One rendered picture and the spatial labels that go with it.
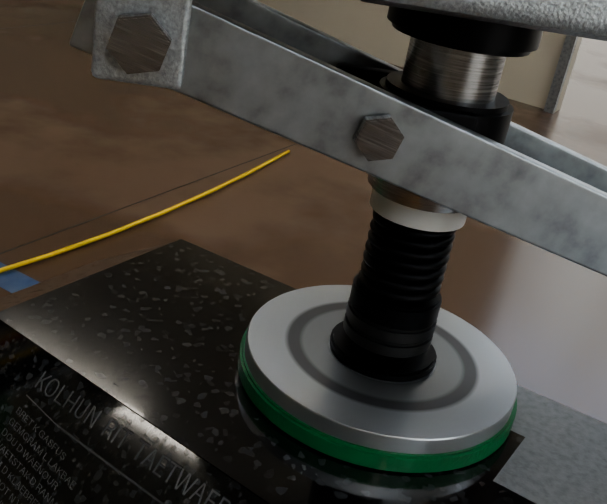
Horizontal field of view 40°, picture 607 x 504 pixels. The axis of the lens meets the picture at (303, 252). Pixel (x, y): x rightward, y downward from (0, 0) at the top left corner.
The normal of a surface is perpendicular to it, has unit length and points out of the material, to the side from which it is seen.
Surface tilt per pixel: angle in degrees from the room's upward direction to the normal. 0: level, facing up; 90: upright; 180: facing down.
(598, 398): 0
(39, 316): 0
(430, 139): 90
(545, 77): 90
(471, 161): 90
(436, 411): 0
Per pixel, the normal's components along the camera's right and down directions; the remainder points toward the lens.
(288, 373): 0.17, -0.89
